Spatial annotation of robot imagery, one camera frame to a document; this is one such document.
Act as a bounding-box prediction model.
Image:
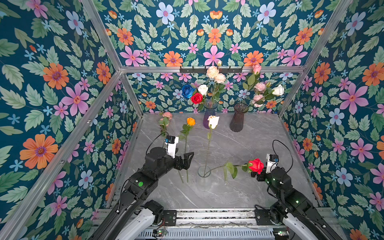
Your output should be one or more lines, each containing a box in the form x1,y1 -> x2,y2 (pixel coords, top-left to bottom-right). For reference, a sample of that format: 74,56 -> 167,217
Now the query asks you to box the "cream peach rose bud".
203,115 -> 220,177

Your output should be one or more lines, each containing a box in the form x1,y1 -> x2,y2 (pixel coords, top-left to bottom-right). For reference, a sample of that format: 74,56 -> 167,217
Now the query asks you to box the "aluminium front rail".
125,207 -> 346,229

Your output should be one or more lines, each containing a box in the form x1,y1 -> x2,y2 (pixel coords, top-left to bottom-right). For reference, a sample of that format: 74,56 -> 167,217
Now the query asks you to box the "blue artificial rose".
182,85 -> 195,99

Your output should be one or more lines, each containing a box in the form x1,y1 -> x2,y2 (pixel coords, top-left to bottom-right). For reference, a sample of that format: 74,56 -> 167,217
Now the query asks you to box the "orange artificial flower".
178,117 -> 196,184

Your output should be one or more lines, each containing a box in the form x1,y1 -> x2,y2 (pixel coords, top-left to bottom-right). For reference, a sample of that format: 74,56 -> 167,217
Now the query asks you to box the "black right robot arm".
251,167 -> 341,240

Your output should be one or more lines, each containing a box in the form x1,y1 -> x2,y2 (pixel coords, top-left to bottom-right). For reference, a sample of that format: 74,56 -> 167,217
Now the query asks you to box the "purple blue glass vase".
203,100 -> 218,129

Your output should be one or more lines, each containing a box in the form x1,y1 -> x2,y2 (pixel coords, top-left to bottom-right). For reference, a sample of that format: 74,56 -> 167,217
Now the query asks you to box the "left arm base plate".
151,210 -> 178,227

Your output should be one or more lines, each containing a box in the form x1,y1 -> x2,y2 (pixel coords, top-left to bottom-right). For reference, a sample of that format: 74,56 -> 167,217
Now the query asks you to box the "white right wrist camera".
266,154 -> 280,174

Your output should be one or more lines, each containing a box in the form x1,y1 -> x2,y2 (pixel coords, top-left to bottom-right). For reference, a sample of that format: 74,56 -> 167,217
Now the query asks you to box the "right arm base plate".
254,205 -> 284,226

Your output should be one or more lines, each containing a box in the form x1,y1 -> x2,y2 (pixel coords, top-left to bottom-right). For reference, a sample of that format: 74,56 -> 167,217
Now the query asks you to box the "pink carnation top flower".
159,112 -> 173,137

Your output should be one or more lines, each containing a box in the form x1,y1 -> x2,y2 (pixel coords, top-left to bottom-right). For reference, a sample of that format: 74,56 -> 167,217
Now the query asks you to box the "light pink peony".
247,81 -> 271,108

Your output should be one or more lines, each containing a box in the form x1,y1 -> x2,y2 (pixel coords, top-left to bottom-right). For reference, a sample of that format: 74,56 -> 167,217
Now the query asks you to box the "black wall hook rack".
179,66 -> 244,74

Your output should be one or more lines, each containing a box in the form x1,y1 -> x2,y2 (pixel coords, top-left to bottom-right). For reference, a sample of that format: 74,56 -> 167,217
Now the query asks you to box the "clear glass vase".
197,165 -> 213,192

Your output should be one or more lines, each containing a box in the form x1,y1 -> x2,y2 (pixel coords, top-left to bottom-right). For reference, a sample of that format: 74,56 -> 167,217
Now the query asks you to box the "dark smoky glass vase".
230,103 -> 248,133

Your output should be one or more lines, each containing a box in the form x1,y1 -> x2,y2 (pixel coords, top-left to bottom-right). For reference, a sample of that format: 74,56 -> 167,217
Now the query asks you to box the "cream pink peony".
206,71 -> 227,102

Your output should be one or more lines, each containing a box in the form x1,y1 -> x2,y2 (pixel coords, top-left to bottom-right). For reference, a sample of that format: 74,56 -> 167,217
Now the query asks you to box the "small pink rose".
243,65 -> 262,99

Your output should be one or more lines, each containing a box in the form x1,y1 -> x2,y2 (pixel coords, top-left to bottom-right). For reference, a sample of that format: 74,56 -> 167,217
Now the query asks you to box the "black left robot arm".
90,147 -> 195,240

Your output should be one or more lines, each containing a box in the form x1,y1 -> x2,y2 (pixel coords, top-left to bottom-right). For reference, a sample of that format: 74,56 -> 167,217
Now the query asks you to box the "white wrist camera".
266,154 -> 280,174
164,136 -> 179,159

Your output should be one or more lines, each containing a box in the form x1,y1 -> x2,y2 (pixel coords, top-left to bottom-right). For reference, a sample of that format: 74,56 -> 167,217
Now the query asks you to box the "red artificial rose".
191,93 -> 204,105

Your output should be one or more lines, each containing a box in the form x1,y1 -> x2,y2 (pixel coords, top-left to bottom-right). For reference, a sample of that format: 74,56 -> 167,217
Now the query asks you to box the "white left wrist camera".
164,136 -> 179,159

